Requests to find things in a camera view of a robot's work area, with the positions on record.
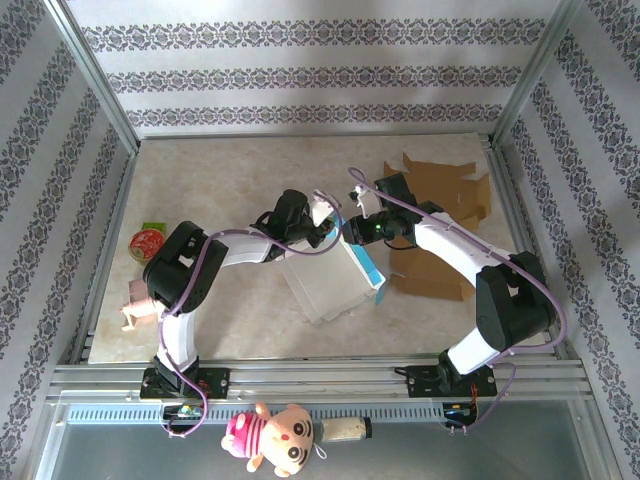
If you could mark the aluminium side rail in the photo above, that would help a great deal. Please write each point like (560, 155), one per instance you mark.
(124, 192)
(505, 190)

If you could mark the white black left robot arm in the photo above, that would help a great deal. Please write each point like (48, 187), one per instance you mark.
(177, 340)

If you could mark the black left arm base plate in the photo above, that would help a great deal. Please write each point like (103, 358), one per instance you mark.
(217, 382)

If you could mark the aluminium mounting rail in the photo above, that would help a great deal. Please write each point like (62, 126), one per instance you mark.
(325, 380)

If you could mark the pink plastic toy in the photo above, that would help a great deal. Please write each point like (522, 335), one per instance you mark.
(140, 305)

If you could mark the pink plush doll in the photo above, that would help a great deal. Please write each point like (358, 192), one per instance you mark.
(272, 440)

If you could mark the aluminium frame post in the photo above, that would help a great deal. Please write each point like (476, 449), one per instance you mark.
(90, 75)
(530, 75)

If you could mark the beige cylinder black cap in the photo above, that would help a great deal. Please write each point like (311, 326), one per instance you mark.
(342, 430)

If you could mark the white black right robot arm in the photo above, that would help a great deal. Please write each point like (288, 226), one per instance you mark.
(450, 240)

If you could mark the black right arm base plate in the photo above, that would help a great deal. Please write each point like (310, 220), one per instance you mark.
(420, 382)

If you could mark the red round tin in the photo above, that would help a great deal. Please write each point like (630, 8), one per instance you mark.
(145, 245)

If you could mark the small circuit board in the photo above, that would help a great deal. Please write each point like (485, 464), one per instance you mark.
(457, 411)
(182, 411)

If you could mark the small green packet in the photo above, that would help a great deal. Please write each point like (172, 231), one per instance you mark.
(152, 226)

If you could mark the blue white paper box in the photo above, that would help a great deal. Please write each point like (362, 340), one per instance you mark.
(325, 280)

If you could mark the brown cardboard box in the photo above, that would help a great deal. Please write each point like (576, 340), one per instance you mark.
(425, 272)

